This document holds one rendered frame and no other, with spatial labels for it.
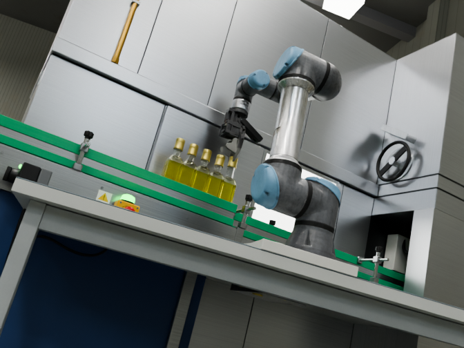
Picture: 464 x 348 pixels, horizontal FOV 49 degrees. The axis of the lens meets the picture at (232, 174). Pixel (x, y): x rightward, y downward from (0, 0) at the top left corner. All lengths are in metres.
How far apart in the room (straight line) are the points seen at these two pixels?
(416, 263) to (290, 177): 1.03
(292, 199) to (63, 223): 0.60
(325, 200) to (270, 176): 0.18
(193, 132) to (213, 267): 0.87
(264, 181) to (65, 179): 0.60
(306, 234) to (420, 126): 1.28
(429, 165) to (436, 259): 0.43
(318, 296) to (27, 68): 11.65
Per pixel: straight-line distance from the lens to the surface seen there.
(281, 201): 1.40
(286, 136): 1.48
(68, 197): 1.26
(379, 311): 1.51
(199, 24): 2.29
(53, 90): 1.98
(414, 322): 1.57
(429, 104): 2.62
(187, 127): 2.07
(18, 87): 12.54
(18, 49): 12.93
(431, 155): 2.46
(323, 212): 1.45
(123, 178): 1.66
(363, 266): 2.27
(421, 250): 2.31
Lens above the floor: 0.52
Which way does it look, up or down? 17 degrees up
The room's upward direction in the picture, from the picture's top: 14 degrees clockwise
